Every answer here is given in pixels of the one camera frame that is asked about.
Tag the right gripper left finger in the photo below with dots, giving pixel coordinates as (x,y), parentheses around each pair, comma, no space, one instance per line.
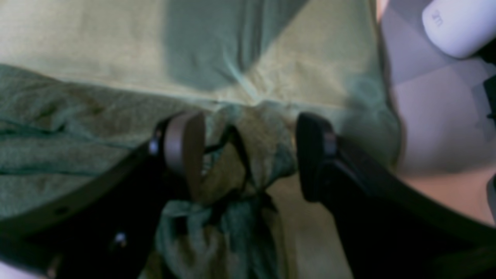
(105,229)

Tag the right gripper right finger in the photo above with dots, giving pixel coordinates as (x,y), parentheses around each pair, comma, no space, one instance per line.
(387,229)

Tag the green T-shirt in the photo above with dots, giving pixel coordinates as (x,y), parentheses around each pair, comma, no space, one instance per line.
(116,162)

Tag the light green table cloth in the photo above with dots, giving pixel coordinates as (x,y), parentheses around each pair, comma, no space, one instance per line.
(85,81)

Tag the white cylinder on stand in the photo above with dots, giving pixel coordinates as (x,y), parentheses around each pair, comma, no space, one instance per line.
(459,28)

